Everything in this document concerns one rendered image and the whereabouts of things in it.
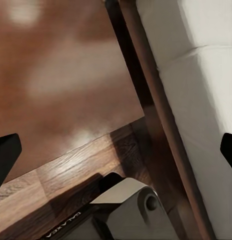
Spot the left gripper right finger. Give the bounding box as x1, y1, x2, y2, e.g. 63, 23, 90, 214
220, 132, 232, 167

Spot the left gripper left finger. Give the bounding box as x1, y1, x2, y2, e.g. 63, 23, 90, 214
0, 133, 22, 187

